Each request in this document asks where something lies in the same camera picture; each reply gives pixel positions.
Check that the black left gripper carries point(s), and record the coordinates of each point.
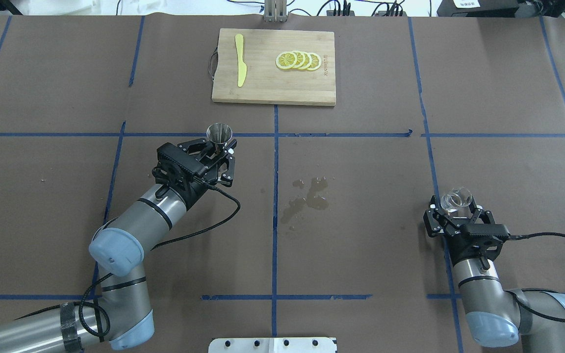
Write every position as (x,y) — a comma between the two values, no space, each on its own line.
(195,188)

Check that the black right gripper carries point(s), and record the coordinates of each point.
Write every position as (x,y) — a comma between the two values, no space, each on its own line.
(460,251)

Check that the clear glass beaker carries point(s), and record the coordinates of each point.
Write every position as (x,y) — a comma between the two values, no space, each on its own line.
(456,200)

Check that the steel jigger measuring cup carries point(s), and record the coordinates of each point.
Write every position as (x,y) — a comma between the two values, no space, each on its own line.
(219,134)

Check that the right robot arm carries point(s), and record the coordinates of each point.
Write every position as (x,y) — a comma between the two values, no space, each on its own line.
(496,317)

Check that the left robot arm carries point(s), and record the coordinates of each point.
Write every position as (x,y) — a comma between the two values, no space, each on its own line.
(116,306)

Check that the bamboo cutting board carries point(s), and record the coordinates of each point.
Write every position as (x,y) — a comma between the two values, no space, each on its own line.
(265,83)

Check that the yellow plastic knife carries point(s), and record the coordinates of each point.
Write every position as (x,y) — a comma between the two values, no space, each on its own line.
(241,65)

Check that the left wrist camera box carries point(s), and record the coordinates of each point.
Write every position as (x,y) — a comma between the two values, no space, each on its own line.
(174,161)

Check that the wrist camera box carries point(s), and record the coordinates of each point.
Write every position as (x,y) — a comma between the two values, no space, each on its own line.
(487,231)
(174,161)

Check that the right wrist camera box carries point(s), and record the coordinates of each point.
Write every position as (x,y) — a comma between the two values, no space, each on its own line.
(487,231)

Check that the aluminium frame post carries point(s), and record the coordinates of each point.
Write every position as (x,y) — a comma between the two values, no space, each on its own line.
(275,11)

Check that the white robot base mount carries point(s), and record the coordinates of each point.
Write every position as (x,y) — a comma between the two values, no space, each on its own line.
(274,345)

